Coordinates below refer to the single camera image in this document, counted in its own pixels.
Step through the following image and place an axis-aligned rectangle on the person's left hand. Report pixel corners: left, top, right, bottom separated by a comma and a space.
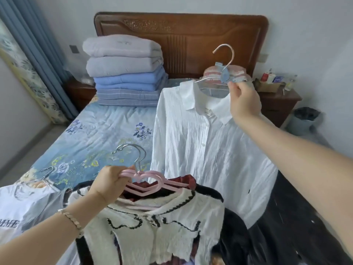
88, 165, 137, 209

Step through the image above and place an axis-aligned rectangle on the person's right hand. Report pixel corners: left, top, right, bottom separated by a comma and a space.
227, 81, 263, 124

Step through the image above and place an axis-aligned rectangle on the silver wire hanger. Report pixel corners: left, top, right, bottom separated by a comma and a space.
194, 44, 235, 93
14, 166, 57, 198

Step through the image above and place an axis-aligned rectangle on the white shirt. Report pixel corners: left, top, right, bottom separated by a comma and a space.
149, 79, 279, 229

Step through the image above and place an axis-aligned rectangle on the black red plaid garment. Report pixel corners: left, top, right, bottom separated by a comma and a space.
74, 175, 249, 265

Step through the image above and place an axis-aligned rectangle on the white knit cardigan black trim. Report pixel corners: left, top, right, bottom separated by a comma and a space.
63, 187, 225, 265

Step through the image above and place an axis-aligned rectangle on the white t-shirt photo print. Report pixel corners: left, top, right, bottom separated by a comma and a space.
0, 184, 67, 246

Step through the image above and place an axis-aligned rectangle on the black glossy jacket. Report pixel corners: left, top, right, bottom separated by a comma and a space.
248, 171, 353, 265

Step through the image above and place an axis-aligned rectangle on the person's right forearm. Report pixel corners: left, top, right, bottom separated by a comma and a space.
240, 114, 353, 257

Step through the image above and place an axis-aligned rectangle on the person's left forearm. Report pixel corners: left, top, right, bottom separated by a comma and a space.
0, 191, 111, 265

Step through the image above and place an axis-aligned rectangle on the brown cardboard box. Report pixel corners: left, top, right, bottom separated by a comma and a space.
253, 78, 285, 93

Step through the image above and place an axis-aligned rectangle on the dark wooden nightstand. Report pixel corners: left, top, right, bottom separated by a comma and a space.
65, 78, 97, 113
256, 85, 303, 127

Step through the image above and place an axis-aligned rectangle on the striped pillow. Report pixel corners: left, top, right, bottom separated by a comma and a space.
203, 64, 249, 85

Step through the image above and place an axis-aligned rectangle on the blue floral bed quilt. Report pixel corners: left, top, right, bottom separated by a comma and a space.
15, 77, 193, 191

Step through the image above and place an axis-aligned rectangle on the grey plastic holder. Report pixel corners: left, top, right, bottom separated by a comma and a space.
288, 107, 322, 137

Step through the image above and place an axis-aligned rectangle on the brown wooden headboard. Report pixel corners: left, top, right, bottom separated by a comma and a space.
93, 12, 270, 80

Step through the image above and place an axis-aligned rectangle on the pale blue folded blanket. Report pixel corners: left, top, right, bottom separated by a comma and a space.
95, 77, 169, 107

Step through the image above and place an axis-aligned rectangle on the blue floral curtain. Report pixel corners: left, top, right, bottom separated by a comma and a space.
0, 0, 81, 124

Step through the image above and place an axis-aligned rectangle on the silver link bracelet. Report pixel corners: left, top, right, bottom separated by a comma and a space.
57, 208, 84, 239

